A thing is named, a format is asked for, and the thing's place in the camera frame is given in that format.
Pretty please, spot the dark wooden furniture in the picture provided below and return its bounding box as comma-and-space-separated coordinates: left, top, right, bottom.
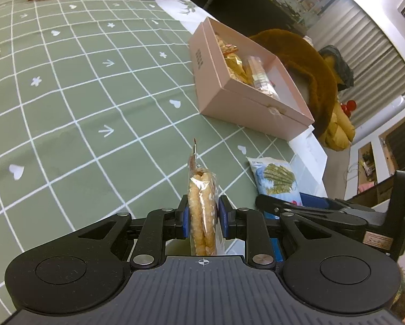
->
378, 114, 405, 171

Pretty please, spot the green checked tablecloth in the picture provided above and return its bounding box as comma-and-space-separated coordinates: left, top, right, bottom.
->
0, 0, 325, 314

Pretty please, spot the round rice cracker packet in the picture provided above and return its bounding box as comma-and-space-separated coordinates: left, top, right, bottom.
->
187, 138, 221, 256

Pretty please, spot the long clear biscuit pack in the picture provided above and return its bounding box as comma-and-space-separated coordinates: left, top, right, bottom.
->
248, 56, 281, 101

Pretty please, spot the dark bundled cloth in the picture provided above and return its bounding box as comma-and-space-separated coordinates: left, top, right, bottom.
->
319, 45, 355, 91

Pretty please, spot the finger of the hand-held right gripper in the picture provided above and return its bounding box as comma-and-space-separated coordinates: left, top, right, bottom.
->
299, 192, 388, 215
255, 194, 369, 242

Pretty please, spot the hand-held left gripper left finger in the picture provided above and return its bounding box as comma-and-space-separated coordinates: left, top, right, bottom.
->
77, 194, 191, 271

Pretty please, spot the yellow plush toy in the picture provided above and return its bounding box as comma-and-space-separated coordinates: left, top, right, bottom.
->
319, 100, 357, 150

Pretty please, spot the large yellow snack packet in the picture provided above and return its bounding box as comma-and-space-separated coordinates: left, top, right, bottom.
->
223, 54, 254, 86

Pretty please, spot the blue snack packet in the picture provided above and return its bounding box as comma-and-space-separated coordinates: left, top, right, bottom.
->
246, 157, 304, 219

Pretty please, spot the grey curtain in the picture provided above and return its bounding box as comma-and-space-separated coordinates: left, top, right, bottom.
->
307, 0, 405, 126

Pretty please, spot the white leaf print paper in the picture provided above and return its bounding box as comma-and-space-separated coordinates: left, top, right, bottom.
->
158, 0, 217, 35

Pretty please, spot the brown fleece coat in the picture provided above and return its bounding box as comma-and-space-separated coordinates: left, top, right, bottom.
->
249, 29, 340, 140

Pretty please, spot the pink cardboard box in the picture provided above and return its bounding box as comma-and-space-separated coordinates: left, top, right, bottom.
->
188, 17, 315, 142

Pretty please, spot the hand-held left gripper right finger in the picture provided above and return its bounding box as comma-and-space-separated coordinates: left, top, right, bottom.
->
219, 195, 328, 269

